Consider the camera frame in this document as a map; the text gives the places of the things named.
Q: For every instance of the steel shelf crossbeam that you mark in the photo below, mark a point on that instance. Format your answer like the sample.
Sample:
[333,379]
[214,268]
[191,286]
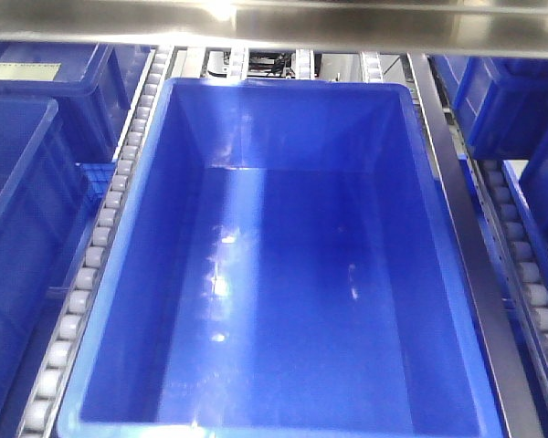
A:
[490,28]

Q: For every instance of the large blue plastic bin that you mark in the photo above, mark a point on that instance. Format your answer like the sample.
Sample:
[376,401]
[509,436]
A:
[283,267]

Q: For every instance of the blue bin with label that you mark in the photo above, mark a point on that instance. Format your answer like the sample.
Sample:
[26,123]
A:
[93,84]

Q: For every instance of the white roller track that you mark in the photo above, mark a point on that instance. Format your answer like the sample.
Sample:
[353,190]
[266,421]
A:
[45,398]
[524,258]

